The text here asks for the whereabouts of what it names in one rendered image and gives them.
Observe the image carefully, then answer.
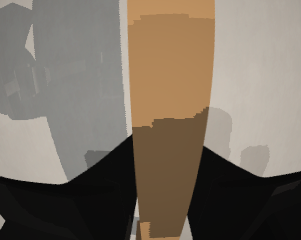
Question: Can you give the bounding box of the long light wooden rail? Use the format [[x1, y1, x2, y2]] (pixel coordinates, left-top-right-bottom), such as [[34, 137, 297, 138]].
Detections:
[[127, 0, 215, 240]]

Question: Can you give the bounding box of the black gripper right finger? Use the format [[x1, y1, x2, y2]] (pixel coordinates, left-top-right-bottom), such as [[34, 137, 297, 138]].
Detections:
[[187, 147, 301, 240]]

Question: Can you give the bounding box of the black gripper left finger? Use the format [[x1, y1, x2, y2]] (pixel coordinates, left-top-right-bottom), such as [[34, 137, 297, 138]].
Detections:
[[0, 135, 137, 240]]

